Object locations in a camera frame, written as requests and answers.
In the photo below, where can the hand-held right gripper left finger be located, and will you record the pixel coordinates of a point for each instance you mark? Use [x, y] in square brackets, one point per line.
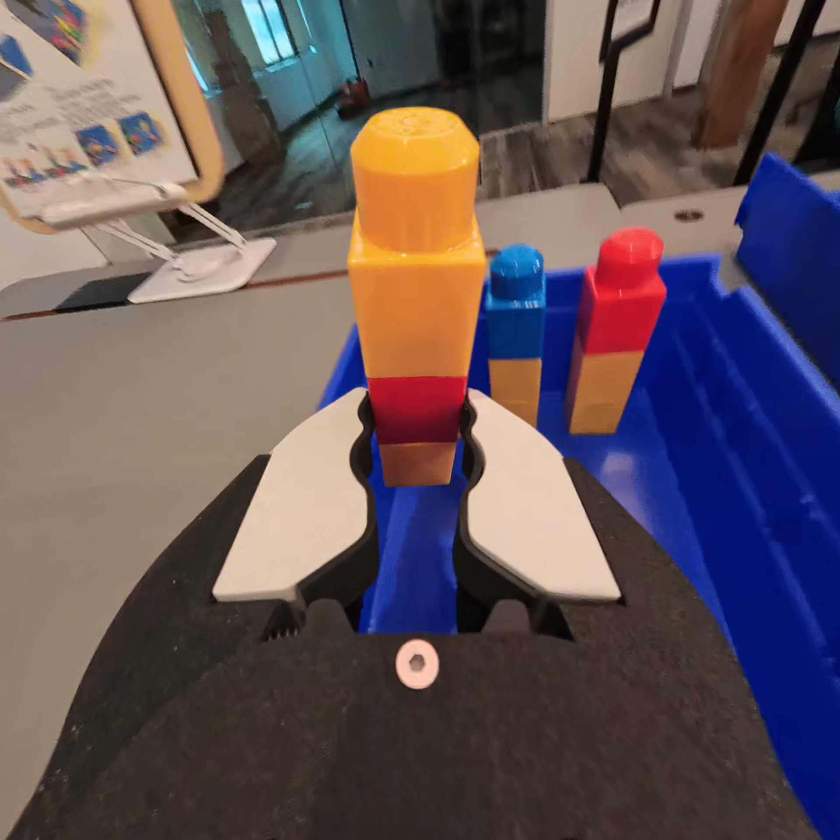
[295, 518]

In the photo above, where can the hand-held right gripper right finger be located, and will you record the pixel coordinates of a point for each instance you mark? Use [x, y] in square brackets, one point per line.
[531, 525]

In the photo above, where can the red plastic block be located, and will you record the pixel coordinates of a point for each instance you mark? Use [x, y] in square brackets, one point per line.
[620, 315]
[417, 410]

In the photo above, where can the blue plastic block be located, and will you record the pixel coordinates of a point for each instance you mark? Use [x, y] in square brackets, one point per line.
[515, 321]

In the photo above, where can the black flat pad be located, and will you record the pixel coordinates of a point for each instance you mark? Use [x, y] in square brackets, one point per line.
[98, 292]

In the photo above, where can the instruction sheet on stand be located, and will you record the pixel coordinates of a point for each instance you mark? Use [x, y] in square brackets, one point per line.
[203, 164]

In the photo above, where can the black pole stand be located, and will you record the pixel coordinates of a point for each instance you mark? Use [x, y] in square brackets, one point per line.
[600, 118]

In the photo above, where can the printed instruction sheet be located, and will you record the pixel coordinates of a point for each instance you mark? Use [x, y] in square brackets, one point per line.
[65, 98]

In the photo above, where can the brown wooden column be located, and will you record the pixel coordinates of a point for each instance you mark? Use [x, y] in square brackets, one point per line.
[735, 72]

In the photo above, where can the black tripod stand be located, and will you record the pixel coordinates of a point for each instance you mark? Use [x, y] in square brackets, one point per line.
[778, 85]

